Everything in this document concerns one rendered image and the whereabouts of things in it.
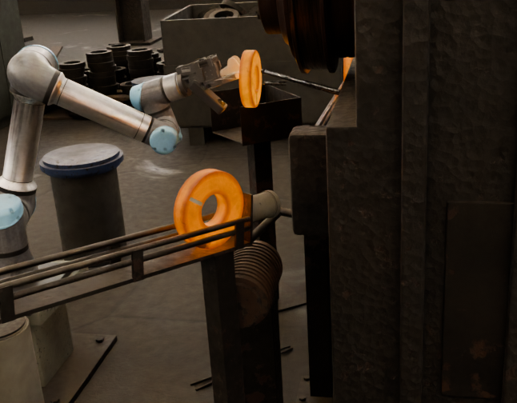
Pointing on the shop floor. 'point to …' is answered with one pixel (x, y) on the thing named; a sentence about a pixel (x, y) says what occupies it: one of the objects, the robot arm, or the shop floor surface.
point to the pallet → (110, 73)
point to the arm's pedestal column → (66, 357)
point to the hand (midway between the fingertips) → (250, 71)
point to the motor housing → (259, 321)
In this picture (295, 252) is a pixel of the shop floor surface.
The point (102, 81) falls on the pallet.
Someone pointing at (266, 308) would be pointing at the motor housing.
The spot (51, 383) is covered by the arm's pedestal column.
